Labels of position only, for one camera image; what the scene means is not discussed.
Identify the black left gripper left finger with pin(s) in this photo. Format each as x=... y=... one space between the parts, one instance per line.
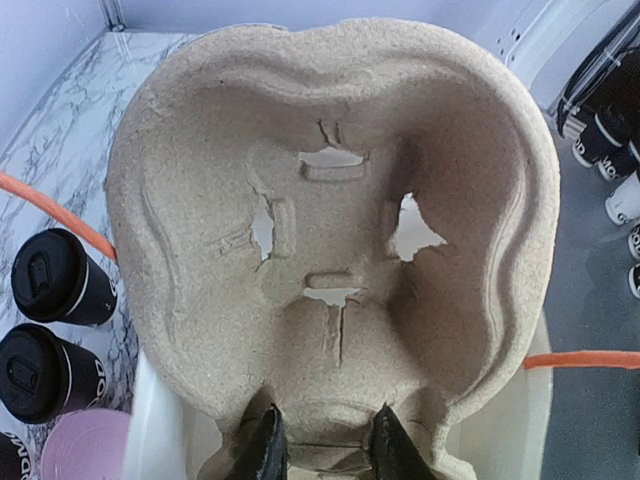
x=265 y=457

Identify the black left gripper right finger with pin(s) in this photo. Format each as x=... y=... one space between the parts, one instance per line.
x=392 y=453

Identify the black paper coffee cup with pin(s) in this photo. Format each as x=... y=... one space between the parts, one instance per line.
x=44 y=376

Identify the brown cardboard cup carrier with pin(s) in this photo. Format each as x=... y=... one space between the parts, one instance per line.
x=332 y=220

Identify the pink round plate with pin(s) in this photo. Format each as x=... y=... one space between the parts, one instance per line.
x=87 y=444

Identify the black cup holding straws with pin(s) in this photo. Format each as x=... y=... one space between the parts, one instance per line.
x=15 y=461

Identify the background paper cups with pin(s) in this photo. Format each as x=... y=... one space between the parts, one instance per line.
x=600 y=115

